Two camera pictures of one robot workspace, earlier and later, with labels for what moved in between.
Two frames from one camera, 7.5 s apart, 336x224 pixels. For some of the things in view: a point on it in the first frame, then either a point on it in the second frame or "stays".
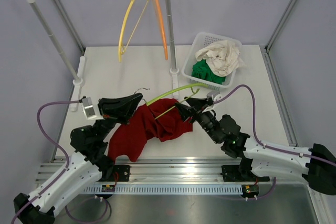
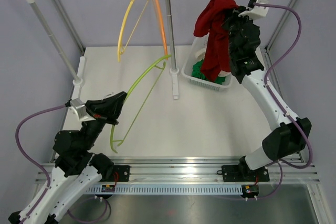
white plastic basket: [200, 40] stays
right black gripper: [200, 104] → [233, 17]
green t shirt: [201, 69] stays
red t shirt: [162, 118] → [208, 22]
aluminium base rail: [167, 176] stays
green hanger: [174, 89] → [113, 141]
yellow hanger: [119, 54] stays
